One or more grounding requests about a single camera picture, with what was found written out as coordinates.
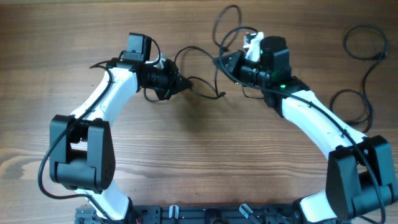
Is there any left camera cable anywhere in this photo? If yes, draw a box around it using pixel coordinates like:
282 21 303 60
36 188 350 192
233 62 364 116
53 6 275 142
37 60 125 222

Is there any right camera cable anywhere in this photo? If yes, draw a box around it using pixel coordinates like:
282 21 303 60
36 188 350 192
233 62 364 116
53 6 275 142
218 26 387 224

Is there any camera cable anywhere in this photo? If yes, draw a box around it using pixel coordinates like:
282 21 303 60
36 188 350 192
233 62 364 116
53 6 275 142
37 60 125 222
218 26 387 224

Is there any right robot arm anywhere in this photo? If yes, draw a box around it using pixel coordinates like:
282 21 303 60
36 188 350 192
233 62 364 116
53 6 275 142
214 34 397 223

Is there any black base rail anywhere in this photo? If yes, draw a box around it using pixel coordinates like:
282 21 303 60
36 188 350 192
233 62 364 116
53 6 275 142
74 203 352 224

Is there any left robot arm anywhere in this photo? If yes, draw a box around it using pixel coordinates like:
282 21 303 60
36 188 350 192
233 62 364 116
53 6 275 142
38 33 193 223

